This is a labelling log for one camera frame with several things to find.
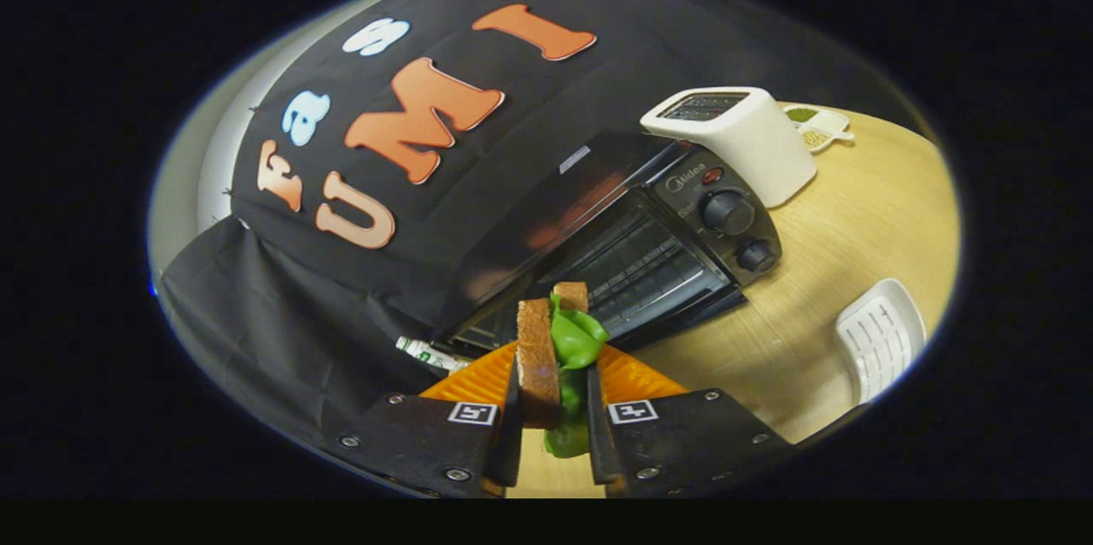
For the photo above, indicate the white divided dish of beans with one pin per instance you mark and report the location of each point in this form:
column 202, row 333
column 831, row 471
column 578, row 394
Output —
column 815, row 128

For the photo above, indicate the black toaster oven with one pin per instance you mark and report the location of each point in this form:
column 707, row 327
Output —
column 683, row 186

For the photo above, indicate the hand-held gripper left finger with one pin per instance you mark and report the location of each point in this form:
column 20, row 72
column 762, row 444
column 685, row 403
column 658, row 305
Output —
column 511, row 442

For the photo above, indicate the white bottle with green label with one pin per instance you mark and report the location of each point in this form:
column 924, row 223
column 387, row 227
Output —
column 427, row 352

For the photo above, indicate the toast and lettuce sandwich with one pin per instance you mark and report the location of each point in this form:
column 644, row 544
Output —
column 538, row 366

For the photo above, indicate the white slotted plastic tray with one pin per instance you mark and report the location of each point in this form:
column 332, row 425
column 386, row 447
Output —
column 884, row 340

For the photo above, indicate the white pop-up toaster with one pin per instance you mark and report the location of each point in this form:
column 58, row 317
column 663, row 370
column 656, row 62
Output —
column 760, row 152

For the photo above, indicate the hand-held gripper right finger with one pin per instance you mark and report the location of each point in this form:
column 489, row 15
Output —
column 598, row 442

